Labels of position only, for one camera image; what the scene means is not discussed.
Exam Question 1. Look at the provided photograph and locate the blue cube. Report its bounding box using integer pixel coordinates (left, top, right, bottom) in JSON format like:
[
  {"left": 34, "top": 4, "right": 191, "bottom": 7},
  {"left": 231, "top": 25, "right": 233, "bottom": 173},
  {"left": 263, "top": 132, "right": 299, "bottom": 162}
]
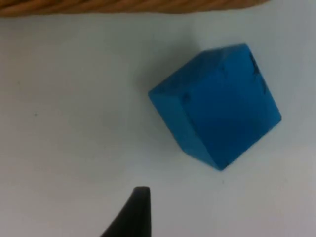
[{"left": 147, "top": 43, "right": 282, "bottom": 171}]

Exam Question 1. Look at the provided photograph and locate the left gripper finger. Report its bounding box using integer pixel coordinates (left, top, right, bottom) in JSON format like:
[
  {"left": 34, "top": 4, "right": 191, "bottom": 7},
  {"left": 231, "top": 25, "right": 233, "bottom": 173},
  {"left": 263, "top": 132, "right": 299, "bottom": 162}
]
[{"left": 99, "top": 186, "right": 152, "bottom": 237}]

